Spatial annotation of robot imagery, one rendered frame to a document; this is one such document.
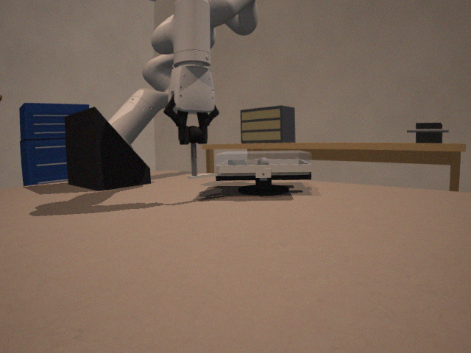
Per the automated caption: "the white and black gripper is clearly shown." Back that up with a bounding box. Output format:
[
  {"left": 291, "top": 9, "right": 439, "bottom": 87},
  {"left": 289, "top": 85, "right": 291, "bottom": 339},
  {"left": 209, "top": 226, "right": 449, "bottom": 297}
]
[{"left": 163, "top": 64, "right": 219, "bottom": 145}]

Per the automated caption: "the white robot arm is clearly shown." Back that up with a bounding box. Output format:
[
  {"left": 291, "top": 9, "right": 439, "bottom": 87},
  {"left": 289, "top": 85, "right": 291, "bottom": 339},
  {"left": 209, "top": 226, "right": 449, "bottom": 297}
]
[{"left": 108, "top": 0, "right": 258, "bottom": 148}]

